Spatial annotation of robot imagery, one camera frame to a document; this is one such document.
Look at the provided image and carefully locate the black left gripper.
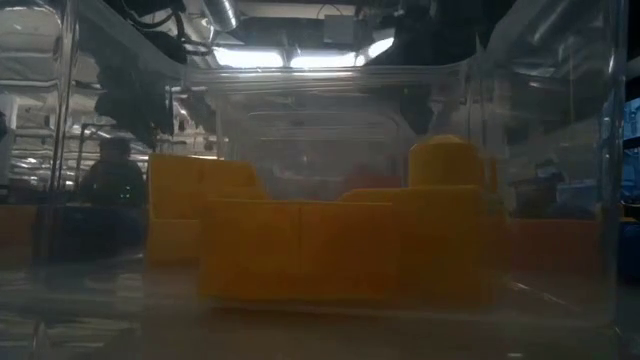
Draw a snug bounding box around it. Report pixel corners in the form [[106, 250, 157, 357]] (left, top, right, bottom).
[[93, 63, 177, 150]]

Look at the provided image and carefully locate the yellow wedge block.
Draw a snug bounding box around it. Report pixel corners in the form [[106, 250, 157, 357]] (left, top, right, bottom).
[[198, 198, 401, 303]]

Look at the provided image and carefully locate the person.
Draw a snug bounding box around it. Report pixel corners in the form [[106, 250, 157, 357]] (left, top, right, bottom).
[[78, 136, 150, 207]]

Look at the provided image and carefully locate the yellow hollow square block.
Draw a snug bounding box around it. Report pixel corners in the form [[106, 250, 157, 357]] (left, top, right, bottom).
[[146, 152, 270, 266]]

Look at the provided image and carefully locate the white storage shelf rack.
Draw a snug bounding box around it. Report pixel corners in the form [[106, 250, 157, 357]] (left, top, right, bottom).
[[0, 74, 151, 181]]

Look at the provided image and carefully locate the ceiling tube light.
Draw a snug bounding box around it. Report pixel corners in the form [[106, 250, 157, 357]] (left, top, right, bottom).
[[367, 36, 396, 59], [213, 46, 285, 69]]

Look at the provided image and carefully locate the orange wedge block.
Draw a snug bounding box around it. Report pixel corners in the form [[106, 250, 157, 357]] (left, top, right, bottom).
[[0, 204, 40, 266], [507, 218, 601, 274]]

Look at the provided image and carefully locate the clear plastic bin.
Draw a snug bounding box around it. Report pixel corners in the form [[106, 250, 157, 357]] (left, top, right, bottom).
[[0, 0, 629, 360], [239, 109, 416, 201]]

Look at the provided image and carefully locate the grey ceiling box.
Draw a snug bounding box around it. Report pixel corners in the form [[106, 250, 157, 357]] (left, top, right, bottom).
[[323, 14, 359, 45]]

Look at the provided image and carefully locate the yellow block with stud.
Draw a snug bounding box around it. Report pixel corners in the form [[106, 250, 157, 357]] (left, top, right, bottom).
[[339, 133, 501, 306]]

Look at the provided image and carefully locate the bluish window pane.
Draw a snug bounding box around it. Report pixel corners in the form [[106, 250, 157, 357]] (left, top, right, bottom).
[[622, 97, 640, 144]]

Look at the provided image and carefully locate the long blue toy block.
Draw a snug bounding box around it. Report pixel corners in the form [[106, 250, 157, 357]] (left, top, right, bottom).
[[619, 219, 640, 279]]

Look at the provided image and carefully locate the silver ceiling duct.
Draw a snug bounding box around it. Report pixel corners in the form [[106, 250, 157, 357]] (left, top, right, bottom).
[[202, 0, 239, 32]]

